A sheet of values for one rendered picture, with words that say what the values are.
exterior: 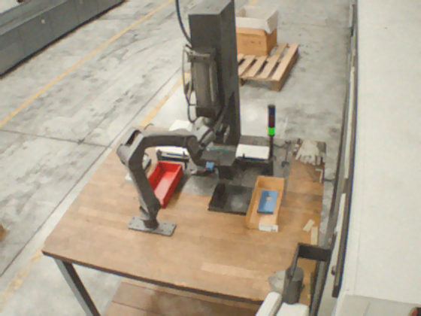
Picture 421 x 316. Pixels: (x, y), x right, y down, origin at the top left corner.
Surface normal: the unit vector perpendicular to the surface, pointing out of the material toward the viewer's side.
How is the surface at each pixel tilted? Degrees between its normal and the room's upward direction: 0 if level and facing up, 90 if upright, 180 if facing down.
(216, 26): 90
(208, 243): 0
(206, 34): 90
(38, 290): 0
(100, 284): 0
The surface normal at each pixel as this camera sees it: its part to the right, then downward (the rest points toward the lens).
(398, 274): -0.07, -0.80
